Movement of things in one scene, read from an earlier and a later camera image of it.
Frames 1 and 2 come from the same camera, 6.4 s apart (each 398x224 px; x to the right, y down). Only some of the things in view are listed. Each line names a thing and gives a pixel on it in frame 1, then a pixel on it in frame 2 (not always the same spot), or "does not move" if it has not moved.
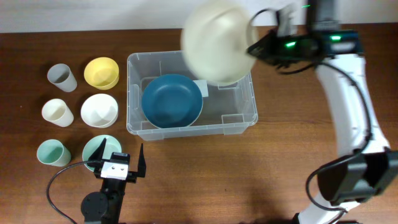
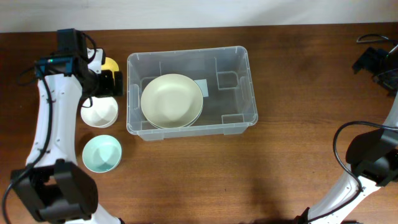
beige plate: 216,36 to 171,101
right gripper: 264,45 to 369,60
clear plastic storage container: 226,109 does not move
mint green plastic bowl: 112,145 does not move
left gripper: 96,158 to 109,89
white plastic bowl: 99,110 does not move
